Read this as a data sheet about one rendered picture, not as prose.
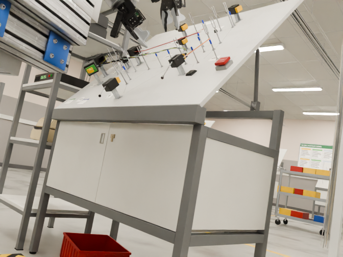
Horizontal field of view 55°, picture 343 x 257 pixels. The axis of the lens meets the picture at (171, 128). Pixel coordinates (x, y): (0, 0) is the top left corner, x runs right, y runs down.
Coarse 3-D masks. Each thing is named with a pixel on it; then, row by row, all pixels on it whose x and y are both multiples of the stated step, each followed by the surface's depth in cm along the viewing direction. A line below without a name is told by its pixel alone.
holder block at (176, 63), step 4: (176, 56) 151; (180, 56) 150; (168, 60) 151; (172, 60) 149; (176, 60) 149; (180, 60) 151; (184, 60) 152; (172, 64) 151; (176, 64) 149; (180, 64) 151
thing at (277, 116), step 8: (256, 104) 173; (208, 112) 195; (216, 112) 190; (224, 112) 186; (232, 112) 182; (240, 112) 178; (248, 112) 175; (256, 112) 172; (264, 112) 168; (272, 112) 165; (280, 112) 162; (280, 120) 162; (272, 128) 163; (280, 128) 162; (272, 136) 162; (280, 136) 162; (272, 144) 161
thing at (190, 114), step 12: (72, 108) 186; (84, 108) 177; (96, 108) 168; (108, 108) 160; (120, 108) 153; (132, 108) 146; (144, 108) 140; (156, 108) 135; (168, 108) 130; (180, 108) 125; (192, 108) 120; (204, 108) 122; (60, 120) 203; (72, 120) 189; (84, 120) 178; (96, 120) 168; (108, 120) 159; (120, 120) 151; (132, 120) 145; (144, 120) 139; (156, 120) 133; (168, 120) 128; (180, 120) 124; (192, 120) 119; (204, 120) 122
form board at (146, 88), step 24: (216, 24) 205; (240, 24) 182; (264, 24) 164; (144, 48) 236; (216, 48) 165; (240, 48) 150; (144, 72) 185; (168, 72) 166; (216, 72) 138; (72, 96) 210; (96, 96) 186; (144, 96) 152; (168, 96) 139; (192, 96) 128
